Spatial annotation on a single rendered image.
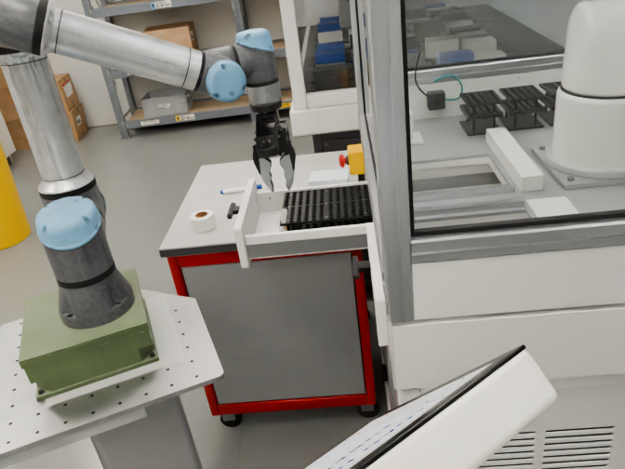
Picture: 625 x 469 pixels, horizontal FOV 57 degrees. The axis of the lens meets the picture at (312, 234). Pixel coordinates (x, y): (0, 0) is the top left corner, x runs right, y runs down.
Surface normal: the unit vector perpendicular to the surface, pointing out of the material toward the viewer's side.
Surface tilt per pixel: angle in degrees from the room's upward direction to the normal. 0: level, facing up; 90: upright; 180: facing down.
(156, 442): 90
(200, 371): 0
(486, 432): 40
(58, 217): 7
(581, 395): 90
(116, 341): 90
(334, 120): 90
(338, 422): 0
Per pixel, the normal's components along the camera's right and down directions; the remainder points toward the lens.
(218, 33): 0.03, 0.48
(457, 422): 0.29, -0.46
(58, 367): 0.36, 0.41
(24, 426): -0.12, -0.87
